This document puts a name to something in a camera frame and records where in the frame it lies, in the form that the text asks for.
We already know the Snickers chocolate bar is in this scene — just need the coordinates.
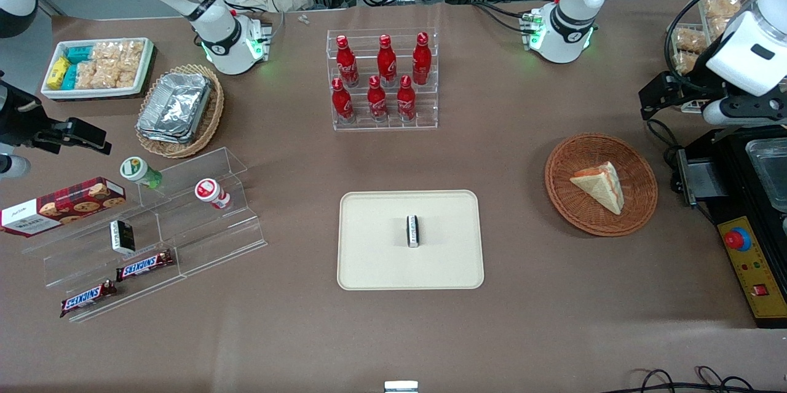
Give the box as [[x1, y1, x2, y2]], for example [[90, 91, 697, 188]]
[[59, 280, 118, 319], [116, 249, 175, 282]]

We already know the aluminium foil tray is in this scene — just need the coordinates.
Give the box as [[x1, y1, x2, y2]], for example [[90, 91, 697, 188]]
[[136, 72, 213, 145]]

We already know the triangular sandwich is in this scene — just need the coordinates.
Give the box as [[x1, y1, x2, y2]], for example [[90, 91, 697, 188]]
[[569, 161, 625, 216]]

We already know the red lid cup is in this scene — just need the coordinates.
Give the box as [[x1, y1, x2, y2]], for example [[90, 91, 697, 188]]
[[194, 178, 232, 210]]

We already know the black floor cable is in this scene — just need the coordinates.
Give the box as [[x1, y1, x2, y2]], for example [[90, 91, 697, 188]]
[[615, 367, 787, 393]]

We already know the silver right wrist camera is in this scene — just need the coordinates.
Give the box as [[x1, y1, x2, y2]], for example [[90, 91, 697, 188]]
[[0, 156, 31, 179]]

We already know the clear plastic container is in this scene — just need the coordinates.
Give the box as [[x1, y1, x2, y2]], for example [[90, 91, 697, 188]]
[[746, 138, 787, 213]]

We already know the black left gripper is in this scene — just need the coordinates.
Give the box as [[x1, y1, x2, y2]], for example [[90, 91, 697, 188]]
[[639, 71, 787, 122]]

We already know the red emergency stop button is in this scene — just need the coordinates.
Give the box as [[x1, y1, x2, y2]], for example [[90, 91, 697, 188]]
[[724, 227, 752, 253]]

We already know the clear acrylic step shelf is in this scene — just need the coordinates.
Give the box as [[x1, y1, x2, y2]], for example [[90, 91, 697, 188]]
[[22, 147, 269, 324]]

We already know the brown round wicker basket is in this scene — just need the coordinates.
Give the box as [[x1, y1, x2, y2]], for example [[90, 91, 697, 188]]
[[545, 132, 659, 237]]

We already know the light oval wicker basket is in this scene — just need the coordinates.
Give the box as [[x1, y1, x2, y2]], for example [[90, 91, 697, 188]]
[[135, 63, 225, 159]]

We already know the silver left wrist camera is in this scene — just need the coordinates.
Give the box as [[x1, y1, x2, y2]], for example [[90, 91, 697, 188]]
[[703, 100, 787, 127]]

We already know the black machine power cable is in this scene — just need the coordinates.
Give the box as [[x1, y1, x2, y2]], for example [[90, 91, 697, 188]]
[[646, 118, 685, 194]]

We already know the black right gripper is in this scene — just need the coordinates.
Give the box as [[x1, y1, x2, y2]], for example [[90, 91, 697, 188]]
[[0, 81, 113, 156]]

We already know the red cola bottle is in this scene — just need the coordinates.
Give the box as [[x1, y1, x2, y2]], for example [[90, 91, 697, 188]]
[[367, 75, 389, 123], [336, 35, 360, 87], [331, 77, 355, 125], [413, 32, 432, 86], [397, 75, 417, 122], [377, 34, 397, 87]]

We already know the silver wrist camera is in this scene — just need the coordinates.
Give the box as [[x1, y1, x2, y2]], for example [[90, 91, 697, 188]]
[[703, 100, 787, 127], [0, 156, 31, 179]]

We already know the white rectangular snack tray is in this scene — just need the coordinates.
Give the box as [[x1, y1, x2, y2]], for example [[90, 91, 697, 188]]
[[41, 38, 154, 101]]

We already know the clear acrylic bottle rack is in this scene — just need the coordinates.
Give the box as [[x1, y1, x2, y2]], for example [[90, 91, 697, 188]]
[[326, 28, 439, 132]]

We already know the red tartan cookie box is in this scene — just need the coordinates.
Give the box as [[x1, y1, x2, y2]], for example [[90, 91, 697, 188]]
[[0, 177, 127, 238]]

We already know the beige plastic tray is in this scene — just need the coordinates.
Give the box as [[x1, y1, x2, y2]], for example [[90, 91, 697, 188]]
[[337, 189, 485, 291]]

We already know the yellow snack packet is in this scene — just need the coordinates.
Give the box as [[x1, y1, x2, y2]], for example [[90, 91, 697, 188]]
[[47, 57, 70, 89]]

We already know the black machine yellow panel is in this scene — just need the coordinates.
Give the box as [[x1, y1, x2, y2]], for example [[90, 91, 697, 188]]
[[675, 124, 787, 330]]

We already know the green lid cup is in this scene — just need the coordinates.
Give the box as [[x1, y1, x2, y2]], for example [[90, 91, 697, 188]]
[[119, 156, 164, 190]]

